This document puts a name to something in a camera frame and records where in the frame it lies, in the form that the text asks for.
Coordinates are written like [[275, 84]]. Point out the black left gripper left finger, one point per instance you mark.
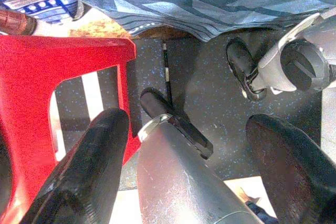
[[86, 161]]

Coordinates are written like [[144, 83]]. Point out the black robot foot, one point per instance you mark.
[[155, 103], [239, 56]]

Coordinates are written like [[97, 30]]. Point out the silver left robot leg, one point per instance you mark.
[[178, 182]]

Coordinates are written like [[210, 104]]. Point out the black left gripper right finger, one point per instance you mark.
[[296, 171]]

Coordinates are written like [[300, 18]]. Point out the brown plastic bottle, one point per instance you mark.
[[13, 23]]

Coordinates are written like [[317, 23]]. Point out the black right robot foot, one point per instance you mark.
[[239, 56]]

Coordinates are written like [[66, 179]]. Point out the red plastic stool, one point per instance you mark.
[[26, 77]]

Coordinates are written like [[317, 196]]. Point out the orange speckled mat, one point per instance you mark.
[[99, 28]]

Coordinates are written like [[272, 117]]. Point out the silver robot leg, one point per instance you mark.
[[178, 182], [273, 66]]

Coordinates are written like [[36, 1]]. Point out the silver right robot leg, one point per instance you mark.
[[273, 66]]

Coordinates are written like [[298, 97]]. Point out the black left robot foot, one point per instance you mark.
[[155, 103]]

